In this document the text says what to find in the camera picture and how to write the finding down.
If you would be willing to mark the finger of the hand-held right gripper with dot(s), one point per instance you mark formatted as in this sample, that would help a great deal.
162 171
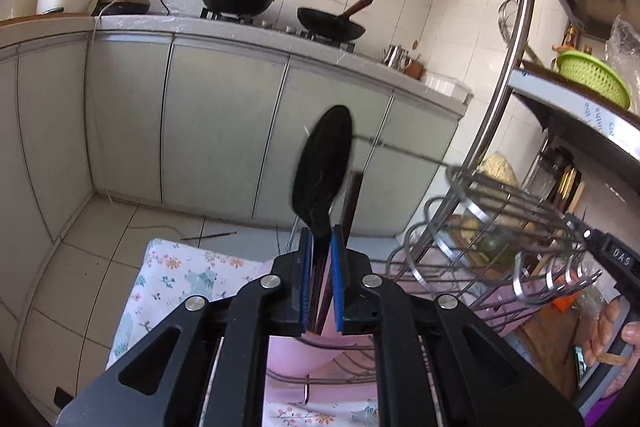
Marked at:
585 234

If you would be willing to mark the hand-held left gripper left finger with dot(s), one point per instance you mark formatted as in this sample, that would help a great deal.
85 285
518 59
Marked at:
305 277

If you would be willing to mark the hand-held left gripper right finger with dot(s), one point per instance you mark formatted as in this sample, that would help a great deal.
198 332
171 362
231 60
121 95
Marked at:
337 277

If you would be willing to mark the dark brown chopstick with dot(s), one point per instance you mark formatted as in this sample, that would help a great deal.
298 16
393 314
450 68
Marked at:
356 202
345 207

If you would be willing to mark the pink plastic utensil holder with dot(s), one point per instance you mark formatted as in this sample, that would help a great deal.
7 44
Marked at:
295 354

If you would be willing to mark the black spoon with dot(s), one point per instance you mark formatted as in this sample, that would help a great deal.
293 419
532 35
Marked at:
322 157

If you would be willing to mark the person's right hand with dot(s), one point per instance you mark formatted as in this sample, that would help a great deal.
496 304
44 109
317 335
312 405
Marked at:
605 332

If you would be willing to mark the thin black stick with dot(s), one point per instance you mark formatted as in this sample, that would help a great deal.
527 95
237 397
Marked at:
207 235

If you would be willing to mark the napa cabbage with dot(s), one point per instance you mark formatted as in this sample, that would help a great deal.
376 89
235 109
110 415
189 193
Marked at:
497 169

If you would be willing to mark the steel storage shelf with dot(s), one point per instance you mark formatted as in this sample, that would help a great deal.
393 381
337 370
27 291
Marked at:
575 102

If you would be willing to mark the purple cloth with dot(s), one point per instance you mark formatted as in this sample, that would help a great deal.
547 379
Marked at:
617 407

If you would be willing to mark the floral printed cloth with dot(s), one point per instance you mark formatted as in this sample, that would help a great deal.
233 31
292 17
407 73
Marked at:
170 267

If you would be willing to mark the green plastic basket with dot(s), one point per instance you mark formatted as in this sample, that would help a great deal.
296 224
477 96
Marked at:
592 77

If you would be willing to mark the grey kitchen cabinet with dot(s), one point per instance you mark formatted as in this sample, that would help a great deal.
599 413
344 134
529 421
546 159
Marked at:
215 117

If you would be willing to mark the clear plastic bag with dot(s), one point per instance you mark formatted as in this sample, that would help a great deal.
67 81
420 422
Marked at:
625 42

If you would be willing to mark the white plastic container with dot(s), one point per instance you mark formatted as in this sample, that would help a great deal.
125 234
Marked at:
447 84

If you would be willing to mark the brown clay pot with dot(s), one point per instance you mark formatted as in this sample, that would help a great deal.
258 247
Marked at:
415 68

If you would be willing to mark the steel kettle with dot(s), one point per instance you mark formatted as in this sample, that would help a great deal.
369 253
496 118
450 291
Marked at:
395 57

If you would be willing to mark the metal strainer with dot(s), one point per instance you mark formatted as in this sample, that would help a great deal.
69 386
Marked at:
509 19

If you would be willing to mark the gas stove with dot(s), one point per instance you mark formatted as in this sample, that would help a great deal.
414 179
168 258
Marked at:
280 27

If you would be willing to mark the dark round appliance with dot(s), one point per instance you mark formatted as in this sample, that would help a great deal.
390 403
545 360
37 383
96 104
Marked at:
120 4

